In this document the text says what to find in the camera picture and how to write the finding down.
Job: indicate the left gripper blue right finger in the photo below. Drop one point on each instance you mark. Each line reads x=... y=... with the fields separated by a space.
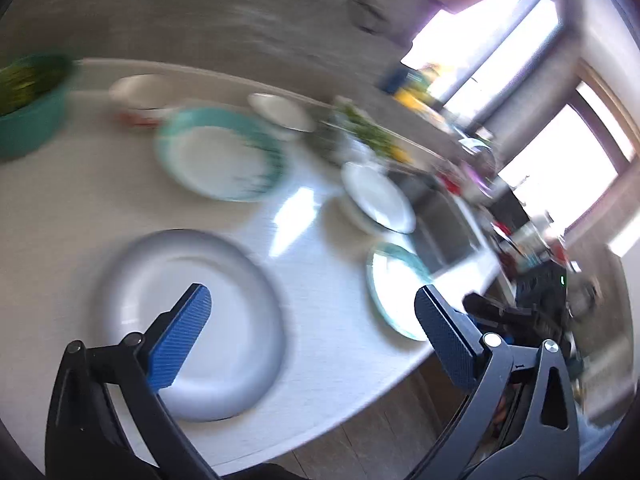
x=518 y=419

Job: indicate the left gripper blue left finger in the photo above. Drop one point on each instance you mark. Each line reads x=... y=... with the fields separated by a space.
x=84 y=437

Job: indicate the grey rimmed white plate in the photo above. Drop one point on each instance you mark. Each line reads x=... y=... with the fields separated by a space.
x=225 y=343

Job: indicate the large white bowl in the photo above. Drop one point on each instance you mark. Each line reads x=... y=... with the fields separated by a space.
x=373 y=202

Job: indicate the teal rimmed deep plate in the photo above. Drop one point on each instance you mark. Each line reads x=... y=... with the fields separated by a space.
x=220 y=154

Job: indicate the red flower patterned bowl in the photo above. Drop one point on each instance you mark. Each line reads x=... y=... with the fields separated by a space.
x=143 y=100

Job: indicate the small white bowl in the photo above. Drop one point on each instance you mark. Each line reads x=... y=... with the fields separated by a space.
x=282 y=118

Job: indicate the stainless steel sink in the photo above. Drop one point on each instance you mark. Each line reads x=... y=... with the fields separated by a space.
x=445 y=234

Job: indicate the plastic bag of greens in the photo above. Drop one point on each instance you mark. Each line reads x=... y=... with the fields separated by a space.
x=346 y=133

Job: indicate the yellow container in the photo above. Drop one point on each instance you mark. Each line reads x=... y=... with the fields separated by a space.
x=412 y=99

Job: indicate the blue utensil holder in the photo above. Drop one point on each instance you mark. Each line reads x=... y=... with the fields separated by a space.
x=394 y=80

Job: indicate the green bowl with greens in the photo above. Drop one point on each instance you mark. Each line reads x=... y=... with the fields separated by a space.
x=33 y=102

